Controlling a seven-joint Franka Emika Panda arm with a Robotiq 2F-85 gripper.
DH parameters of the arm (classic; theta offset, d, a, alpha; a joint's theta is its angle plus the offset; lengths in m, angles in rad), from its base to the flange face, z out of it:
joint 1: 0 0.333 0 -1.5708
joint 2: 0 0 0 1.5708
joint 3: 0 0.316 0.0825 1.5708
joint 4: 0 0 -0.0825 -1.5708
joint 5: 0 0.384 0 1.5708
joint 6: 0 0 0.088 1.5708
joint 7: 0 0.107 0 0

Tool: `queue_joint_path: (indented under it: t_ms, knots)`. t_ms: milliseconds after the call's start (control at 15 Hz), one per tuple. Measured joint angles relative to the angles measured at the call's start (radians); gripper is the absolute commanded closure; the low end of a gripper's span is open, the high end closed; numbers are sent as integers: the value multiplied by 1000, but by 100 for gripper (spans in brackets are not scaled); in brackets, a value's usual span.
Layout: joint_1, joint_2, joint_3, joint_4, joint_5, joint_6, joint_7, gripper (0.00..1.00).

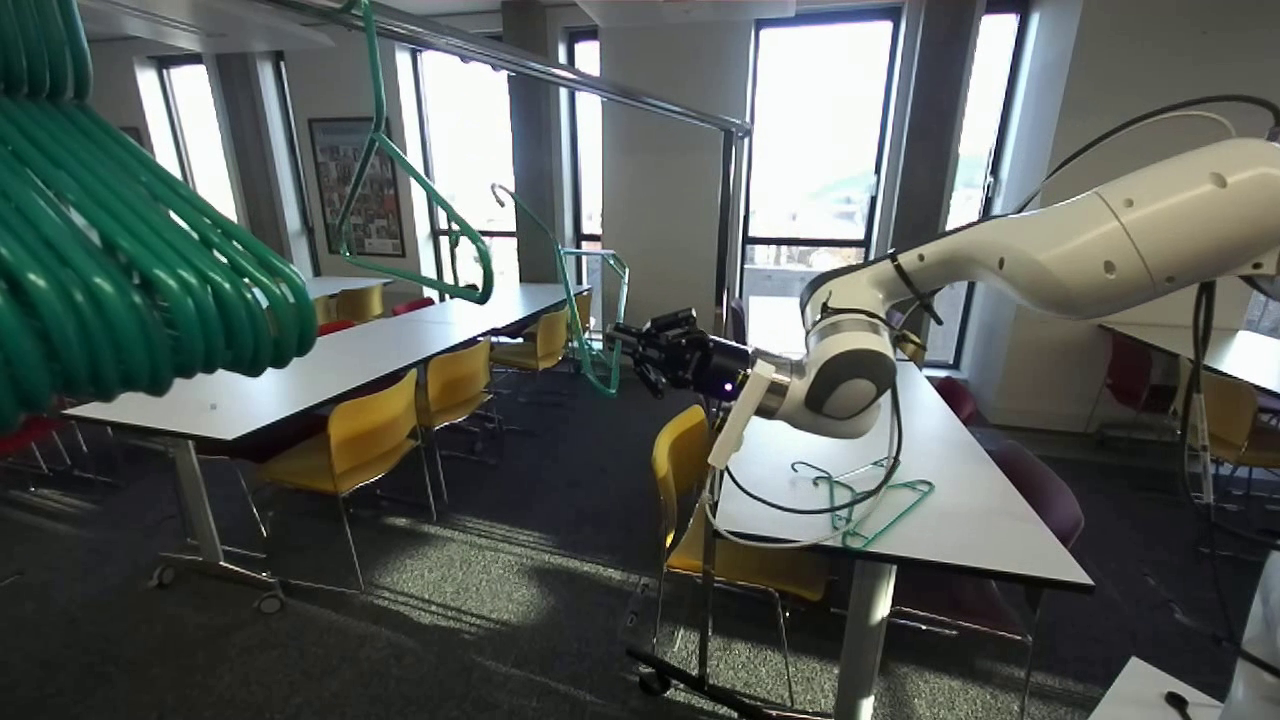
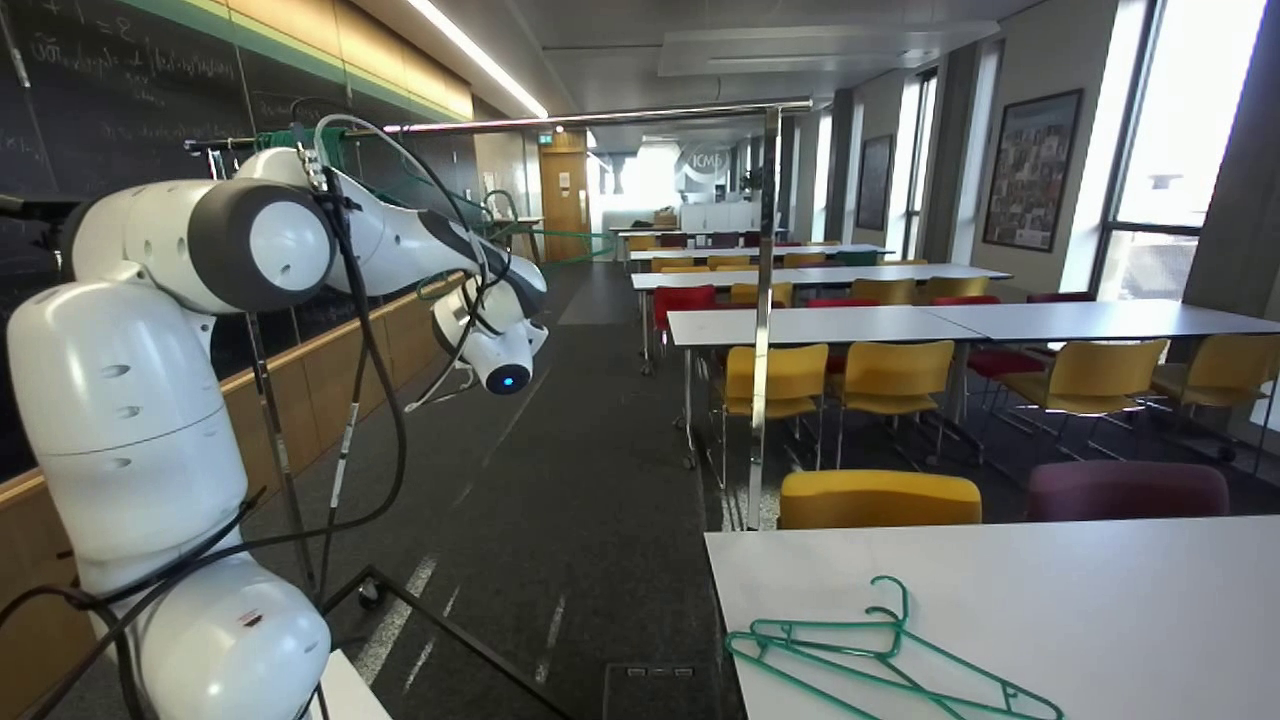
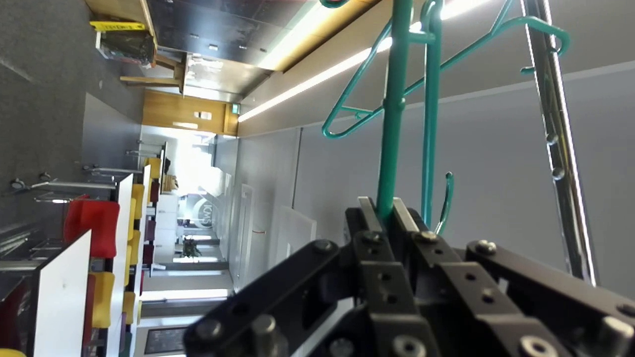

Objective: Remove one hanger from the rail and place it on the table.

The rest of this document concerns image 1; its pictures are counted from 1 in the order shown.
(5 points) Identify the long white table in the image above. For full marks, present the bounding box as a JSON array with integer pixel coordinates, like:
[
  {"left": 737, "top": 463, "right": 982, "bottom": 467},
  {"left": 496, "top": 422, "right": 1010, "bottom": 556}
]
[{"left": 59, "top": 277, "right": 579, "bottom": 604}]

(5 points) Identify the yellow chair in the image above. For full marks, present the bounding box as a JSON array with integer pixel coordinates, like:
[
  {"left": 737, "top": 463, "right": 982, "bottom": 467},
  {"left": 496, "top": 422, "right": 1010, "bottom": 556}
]
[
  {"left": 489, "top": 298, "right": 579, "bottom": 379},
  {"left": 1195, "top": 372, "right": 1270, "bottom": 470},
  {"left": 649, "top": 400, "right": 837, "bottom": 672},
  {"left": 418, "top": 336, "right": 499, "bottom": 483},
  {"left": 311, "top": 279, "right": 394, "bottom": 333},
  {"left": 252, "top": 366, "right": 425, "bottom": 593}
]

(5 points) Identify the large framed picture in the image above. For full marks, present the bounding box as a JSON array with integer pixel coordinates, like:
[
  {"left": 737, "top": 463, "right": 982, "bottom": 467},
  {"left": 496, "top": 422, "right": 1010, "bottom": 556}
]
[{"left": 310, "top": 115, "right": 407, "bottom": 265}]

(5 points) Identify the purple chair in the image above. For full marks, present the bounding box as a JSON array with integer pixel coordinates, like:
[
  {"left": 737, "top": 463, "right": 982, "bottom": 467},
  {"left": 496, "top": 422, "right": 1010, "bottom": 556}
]
[
  {"left": 978, "top": 437, "right": 1091, "bottom": 550},
  {"left": 925, "top": 372, "right": 991, "bottom": 432}
]

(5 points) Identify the white table leg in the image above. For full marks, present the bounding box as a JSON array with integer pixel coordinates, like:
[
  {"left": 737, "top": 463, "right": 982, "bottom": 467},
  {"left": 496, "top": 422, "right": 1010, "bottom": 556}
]
[{"left": 834, "top": 556, "right": 904, "bottom": 720}]

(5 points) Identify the black floor stand bar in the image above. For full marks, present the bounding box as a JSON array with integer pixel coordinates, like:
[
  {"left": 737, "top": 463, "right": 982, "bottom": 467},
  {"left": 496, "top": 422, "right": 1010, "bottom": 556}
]
[{"left": 630, "top": 644, "right": 786, "bottom": 720}]

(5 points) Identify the green plastic hanger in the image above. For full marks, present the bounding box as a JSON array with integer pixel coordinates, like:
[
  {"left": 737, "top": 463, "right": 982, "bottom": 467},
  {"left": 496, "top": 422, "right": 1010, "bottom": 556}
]
[
  {"left": 791, "top": 455, "right": 925, "bottom": 550},
  {"left": 489, "top": 181, "right": 634, "bottom": 400},
  {"left": 330, "top": 0, "right": 499, "bottom": 309},
  {"left": 790, "top": 455, "right": 942, "bottom": 556}
]

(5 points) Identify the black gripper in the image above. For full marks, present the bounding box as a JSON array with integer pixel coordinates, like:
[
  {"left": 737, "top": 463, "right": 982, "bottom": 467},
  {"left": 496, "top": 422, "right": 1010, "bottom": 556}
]
[{"left": 613, "top": 309, "right": 756, "bottom": 402}]

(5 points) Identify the metal clothes rail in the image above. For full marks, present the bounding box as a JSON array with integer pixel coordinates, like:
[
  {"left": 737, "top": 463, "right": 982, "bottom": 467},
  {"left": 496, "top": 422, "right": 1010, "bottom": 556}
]
[{"left": 255, "top": 0, "right": 756, "bottom": 345}]

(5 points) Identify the maroon chair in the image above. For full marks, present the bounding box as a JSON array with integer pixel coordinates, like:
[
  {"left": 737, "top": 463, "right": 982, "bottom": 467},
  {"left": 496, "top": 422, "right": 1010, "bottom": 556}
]
[{"left": 1101, "top": 333, "right": 1180, "bottom": 418}]

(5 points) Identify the green hanger bunch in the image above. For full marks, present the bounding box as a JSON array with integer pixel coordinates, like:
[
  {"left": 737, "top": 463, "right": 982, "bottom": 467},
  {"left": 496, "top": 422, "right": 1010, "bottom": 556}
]
[{"left": 0, "top": 0, "right": 323, "bottom": 432}]

